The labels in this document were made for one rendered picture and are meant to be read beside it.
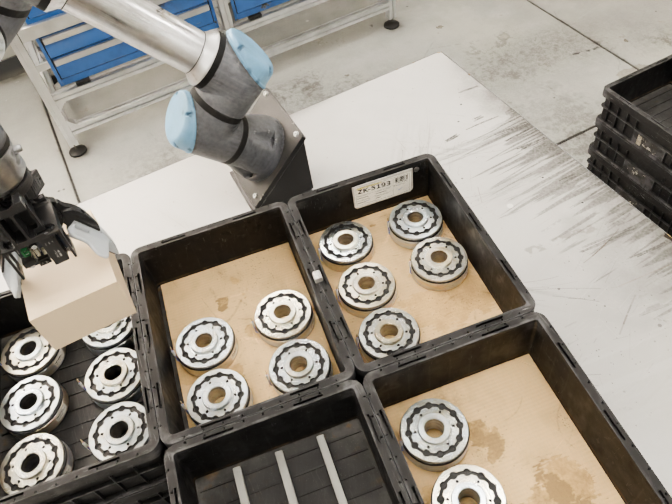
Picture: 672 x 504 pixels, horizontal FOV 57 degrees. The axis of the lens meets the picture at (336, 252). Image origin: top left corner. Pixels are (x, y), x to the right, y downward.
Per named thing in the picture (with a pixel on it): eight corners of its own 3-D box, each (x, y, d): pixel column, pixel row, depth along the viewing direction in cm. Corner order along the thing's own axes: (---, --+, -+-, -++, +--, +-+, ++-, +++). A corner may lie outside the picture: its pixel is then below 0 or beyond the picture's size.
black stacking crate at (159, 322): (152, 288, 123) (131, 252, 114) (294, 240, 127) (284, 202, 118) (187, 476, 98) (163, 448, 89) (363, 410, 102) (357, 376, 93)
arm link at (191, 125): (205, 140, 141) (150, 121, 132) (236, 93, 135) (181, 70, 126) (220, 174, 134) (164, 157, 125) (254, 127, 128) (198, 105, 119)
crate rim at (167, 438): (133, 258, 116) (128, 250, 114) (287, 207, 119) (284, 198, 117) (166, 454, 91) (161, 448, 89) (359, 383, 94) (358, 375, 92)
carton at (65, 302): (35, 273, 97) (10, 243, 91) (109, 241, 100) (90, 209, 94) (55, 350, 87) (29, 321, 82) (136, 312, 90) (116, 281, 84)
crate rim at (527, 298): (287, 207, 119) (285, 198, 117) (431, 160, 123) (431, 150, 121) (360, 382, 94) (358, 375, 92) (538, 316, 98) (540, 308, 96)
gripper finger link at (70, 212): (87, 247, 87) (27, 228, 80) (84, 239, 88) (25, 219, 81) (106, 223, 86) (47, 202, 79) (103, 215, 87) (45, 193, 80)
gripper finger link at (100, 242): (125, 275, 88) (65, 257, 81) (114, 248, 91) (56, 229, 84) (138, 260, 87) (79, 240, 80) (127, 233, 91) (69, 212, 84)
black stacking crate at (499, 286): (296, 240, 127) (286, 201, 118) (430, 195, 130) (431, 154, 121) (365, 409, 102) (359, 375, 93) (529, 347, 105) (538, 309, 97)
